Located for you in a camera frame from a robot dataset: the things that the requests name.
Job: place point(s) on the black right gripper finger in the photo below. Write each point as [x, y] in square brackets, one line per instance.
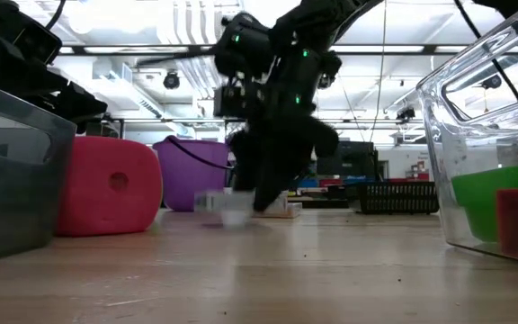
[286, 171]
[244, 162]

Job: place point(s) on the white orange-print card box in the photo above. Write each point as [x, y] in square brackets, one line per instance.
[288, 210]

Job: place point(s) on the grey translucent plastic bin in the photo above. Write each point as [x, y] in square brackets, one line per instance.
[16, 202]

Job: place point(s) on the red foam die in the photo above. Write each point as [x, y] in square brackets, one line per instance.
[106, 189]

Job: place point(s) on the clear plastic bin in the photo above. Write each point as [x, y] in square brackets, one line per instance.
[443, 180]

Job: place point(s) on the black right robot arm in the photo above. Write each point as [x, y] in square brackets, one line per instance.
[322, 13]

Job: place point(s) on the blue storage bin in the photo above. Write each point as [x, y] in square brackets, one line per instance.
[307, 183]

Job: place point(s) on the black ceiling spotlight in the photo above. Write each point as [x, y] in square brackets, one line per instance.
[326, 82]
[406, 114]
[171, 81]

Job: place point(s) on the red storage bin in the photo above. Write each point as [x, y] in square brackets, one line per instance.
[331, 182]

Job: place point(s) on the purple plastic bucket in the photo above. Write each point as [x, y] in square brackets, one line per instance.
[191, 180]

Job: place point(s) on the black computer monitor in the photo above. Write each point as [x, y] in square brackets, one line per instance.
[358, 157]

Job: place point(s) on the black mesh basket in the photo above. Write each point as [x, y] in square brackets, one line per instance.
[398, 198]

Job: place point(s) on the black overhead light beam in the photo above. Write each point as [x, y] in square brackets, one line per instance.
[151, 49]

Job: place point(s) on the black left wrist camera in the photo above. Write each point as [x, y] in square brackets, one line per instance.
[38, 45]

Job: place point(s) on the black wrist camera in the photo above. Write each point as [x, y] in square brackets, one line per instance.
[227, 102]
[38, 45]

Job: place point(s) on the black metal table frame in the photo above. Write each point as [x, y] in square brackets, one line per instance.
[326, 204]

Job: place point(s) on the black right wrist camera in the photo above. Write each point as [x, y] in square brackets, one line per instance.
[227, 102]

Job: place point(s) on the white rectangular air duct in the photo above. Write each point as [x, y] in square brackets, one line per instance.
[124, 85]

